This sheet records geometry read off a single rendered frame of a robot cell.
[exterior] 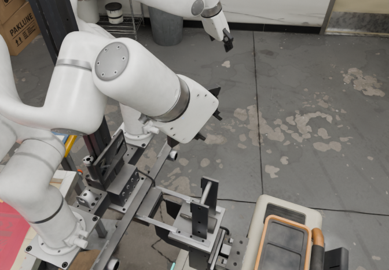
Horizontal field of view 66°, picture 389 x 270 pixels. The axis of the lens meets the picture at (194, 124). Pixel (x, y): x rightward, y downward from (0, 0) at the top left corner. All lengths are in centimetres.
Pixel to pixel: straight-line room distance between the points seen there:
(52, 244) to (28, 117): 56
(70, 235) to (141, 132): 42
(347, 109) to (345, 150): 54
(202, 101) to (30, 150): 41
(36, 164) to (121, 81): 41
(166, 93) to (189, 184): 196
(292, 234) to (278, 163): 149
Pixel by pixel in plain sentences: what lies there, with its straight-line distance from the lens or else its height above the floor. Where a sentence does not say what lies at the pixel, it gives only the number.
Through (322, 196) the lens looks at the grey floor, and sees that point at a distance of 246.
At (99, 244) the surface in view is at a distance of 219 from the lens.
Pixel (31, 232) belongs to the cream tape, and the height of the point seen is 95.
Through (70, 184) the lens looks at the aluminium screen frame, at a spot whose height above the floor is 99.
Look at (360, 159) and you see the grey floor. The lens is 282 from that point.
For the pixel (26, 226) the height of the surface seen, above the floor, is 96.
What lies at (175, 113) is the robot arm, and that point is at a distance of 43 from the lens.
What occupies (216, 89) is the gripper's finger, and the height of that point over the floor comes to 161.
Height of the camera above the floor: 195
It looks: 46 degrees down
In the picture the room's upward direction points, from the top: straight up
